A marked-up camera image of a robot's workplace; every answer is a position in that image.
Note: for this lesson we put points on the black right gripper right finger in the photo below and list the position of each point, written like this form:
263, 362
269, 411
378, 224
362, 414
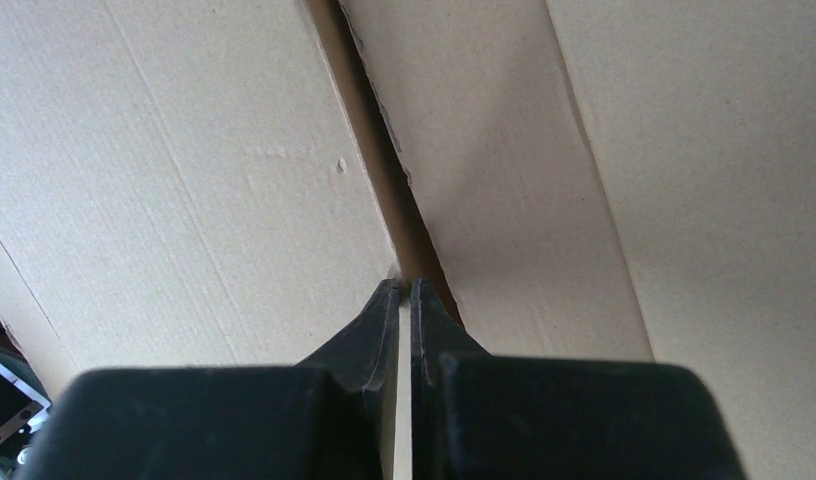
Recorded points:
479, 416

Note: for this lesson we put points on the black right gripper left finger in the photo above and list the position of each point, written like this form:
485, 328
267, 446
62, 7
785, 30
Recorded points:
329, 416

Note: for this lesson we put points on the brown cardboard box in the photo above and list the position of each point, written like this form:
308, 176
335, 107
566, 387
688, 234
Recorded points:
180, 184

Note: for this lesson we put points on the flat brown cardboard sheet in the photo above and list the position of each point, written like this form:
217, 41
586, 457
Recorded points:
622, 179

